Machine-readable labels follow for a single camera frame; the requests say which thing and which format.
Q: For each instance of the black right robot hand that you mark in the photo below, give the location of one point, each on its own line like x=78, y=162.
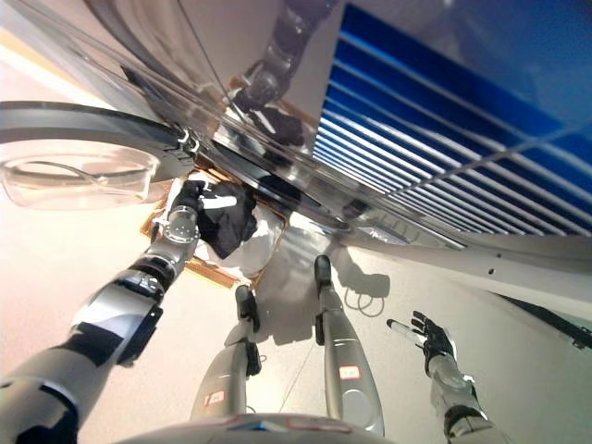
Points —
x=435, y=337

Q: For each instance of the black garment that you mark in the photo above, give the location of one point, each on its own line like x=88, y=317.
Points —
x=226, y=222

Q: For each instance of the silver robot leg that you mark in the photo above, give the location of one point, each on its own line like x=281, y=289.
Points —
x=344, y=361
x=226, y=374

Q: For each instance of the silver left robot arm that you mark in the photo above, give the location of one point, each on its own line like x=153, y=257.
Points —
x=106, y=319

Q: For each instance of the brown wicker laundry basket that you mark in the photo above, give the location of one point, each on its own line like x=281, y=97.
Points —
x=217, y=275

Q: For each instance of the black metal stand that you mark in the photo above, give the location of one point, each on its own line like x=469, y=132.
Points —
x=555, y=324

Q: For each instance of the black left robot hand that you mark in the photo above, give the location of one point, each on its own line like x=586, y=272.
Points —
x=188, y=196

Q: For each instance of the white cabinet side panel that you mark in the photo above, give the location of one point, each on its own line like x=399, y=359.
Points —
x=485, y=268

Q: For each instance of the silver right robot leg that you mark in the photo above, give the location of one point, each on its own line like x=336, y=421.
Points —
x=344, y=361

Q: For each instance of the dark grey washing machine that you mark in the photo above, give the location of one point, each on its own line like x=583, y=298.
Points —
x=333, y=194

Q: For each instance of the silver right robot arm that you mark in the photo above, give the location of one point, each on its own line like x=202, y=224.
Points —
x=455, y=393

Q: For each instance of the grey robot torso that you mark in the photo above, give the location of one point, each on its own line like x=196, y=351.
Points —
x=245, y=432

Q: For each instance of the silver left robot leg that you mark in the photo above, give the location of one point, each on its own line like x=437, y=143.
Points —
x=226, y=374

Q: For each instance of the white cloth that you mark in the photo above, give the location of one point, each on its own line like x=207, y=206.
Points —
x=259, y=250

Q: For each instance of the round washer door with glass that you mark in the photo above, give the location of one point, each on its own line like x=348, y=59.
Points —
x=92, y=129

